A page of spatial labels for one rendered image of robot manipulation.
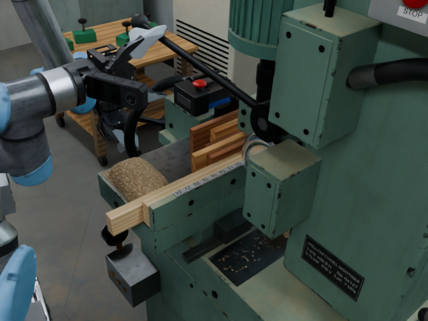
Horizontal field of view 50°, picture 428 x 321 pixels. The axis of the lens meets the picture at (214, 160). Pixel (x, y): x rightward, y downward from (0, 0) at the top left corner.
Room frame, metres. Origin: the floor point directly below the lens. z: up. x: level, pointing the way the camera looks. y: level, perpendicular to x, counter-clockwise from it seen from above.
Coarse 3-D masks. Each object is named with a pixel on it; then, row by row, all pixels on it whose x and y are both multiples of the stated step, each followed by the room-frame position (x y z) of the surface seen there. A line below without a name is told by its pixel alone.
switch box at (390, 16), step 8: (376, 0) 0.47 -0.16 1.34; (384, 0) 0.46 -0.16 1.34; (392, 0) 0.46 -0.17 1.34; (400, 0) 0.45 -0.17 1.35; (376, 8) 0.47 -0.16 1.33; (384, 8) 0.46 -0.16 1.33; (392, 8) 0.45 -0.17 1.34; (416, 8) 0.44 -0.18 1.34; (424, 8) 0.43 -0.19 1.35; (368, 16) 0.48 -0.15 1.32; (376, 16) 0.47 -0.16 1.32; (384, 16) 0.46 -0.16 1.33; (392, 16) 0.45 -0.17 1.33; (400, 16) 0.45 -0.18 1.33; (392, 24) 0.45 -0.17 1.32; (400, 24) 0.45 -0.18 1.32; (408, 24) 0.44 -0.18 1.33; (416, 24) 0.43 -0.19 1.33; (424, 24) 0.43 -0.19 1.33; (416, 32) 0.43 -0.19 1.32; (424, 32) 0.43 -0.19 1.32
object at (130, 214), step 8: (224, 160) 0.72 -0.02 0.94; (208, 168) 0.70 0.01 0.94; (192, 176) 0.67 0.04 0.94; (168, 184) 0.64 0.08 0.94; (176, 184) 0.64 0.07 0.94; (152, 192) 0.62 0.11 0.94; (136, 200) 0.60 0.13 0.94; (120, 208) 0.57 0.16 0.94; (128, 208) 0.57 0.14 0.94; (136, 208) 0.58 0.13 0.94; (112, 216) 0.55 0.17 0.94; (120, 216) 0.56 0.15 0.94; (128, 216) 0.57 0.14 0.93; (136, 216) 0.58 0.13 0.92; (112, 224) 0.55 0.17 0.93; (120, 224) 0.55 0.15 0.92; (128, 224) 0.56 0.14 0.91; (136, 224) 0.57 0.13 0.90; (112, 232) 0.55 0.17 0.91
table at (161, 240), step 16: (176, 144) 0.83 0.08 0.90; (160, 160) 0.77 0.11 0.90; (176, 160) 0.77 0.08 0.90; (176, 176) 0.72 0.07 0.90; (112, 192) 0.67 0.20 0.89; (240, 192) 0.69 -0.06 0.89; (208, 208) 0.64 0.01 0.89; (224, 208) 0.66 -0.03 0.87; (144, 224) 0.58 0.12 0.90; (176, 224) 0.59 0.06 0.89; (192, 224) 0.61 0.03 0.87; (208, 224) 0.64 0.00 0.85; (144, 240) 0.59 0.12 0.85; (160, 240) 0.57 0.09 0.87; (176, 240) 0.59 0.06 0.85
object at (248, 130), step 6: (252, 96) 0.82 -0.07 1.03; (240, 102) 0.80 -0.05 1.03; (240, 108) 0.80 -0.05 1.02; (246, 108) 0.79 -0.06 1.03; (240, 114) 0.80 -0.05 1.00; (246, 114) 0.79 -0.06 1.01; (240, 120) 0.80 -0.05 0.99; (246, 120) 0.78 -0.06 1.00; (240, 126) 0.80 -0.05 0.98; (246, 126) 0.78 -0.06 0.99; (246, 132) 0.78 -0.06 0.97
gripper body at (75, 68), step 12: (96, 48) 0.80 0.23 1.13; (84, 60) 0.79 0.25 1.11; (96, 60) 0.77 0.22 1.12; (108, 60) 0.76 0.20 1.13; (72, 72) 0.71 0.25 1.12; (84, 72) 0.75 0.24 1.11; (108, 72) 0.74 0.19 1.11; (120, 72) 0.75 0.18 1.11; (132, 72) 0.77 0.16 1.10; (84, 84) 0.72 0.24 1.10; (84, 96) 0.70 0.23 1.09
